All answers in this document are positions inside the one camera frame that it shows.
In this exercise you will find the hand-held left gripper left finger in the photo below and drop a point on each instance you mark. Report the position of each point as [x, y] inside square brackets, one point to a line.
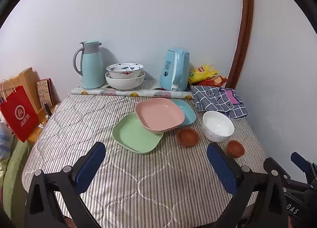
[90, 166]

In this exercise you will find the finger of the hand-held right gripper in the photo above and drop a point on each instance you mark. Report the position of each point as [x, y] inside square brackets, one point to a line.
[282, 172]
[300, 161]

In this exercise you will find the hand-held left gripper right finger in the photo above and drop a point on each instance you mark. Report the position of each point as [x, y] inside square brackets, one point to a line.
[221, 168]

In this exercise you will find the small brown bowl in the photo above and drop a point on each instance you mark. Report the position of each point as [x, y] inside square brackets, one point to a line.
[188, 137]
[235, 148]

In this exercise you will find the white bowl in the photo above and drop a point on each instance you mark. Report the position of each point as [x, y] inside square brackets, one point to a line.
[218, 126]

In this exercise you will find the green square plate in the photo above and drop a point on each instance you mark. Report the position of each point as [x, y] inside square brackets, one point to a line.
[133, 135]

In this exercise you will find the pink square plate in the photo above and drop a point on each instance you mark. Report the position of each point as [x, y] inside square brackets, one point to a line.
[158, 115]

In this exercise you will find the white patterned bowls stack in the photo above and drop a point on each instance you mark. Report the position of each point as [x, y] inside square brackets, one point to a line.
[123, 84]

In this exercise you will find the striped quilt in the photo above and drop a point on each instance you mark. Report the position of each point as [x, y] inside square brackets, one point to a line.
[123, 181]

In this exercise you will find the wooden side table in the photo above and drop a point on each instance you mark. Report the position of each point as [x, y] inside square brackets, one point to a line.
[37, 131]

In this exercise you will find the grey checked cloth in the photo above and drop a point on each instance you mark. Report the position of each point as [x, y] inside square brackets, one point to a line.
[213, 99]

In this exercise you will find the fruit print paper roll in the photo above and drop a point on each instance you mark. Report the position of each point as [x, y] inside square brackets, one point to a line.
[111, 92]

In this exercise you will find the green cloth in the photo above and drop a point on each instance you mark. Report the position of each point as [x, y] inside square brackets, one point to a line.
[12, 168]

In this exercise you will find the red paper bag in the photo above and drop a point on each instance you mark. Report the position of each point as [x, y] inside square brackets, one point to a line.
[19, 116]

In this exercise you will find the patterned gift box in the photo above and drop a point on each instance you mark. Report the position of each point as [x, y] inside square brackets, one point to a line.
[44, 92]

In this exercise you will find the red chip bag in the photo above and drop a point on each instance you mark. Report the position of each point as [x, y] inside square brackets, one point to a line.
[218, 80]

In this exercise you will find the light blue printed cloth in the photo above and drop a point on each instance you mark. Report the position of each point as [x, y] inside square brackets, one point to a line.
[5, 139]

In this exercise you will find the light blue thermos jug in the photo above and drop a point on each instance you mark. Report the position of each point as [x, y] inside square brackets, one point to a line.
[92, 69]

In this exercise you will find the yellow chip bag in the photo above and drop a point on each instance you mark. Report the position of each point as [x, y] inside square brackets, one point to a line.
[201, 73]

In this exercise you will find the fish print bowl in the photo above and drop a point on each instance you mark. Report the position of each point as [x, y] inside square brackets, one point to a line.
[123, 71]

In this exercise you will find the brown cardboard box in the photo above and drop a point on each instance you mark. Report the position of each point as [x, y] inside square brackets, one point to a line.
[27, 82]

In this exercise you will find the light blue electric kettle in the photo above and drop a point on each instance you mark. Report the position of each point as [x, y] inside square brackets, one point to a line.
[171, 69]

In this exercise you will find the brown wooden door frame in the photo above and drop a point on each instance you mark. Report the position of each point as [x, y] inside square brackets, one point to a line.
[245, 32]

